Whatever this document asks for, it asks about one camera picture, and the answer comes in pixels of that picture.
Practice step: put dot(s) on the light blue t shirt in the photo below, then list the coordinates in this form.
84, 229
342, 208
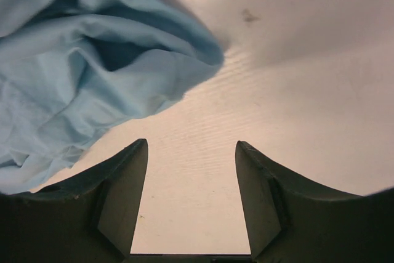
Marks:
73, 69

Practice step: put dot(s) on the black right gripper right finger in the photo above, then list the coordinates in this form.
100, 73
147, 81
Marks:
290, 218

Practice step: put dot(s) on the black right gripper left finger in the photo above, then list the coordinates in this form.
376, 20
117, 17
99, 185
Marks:
89, 217

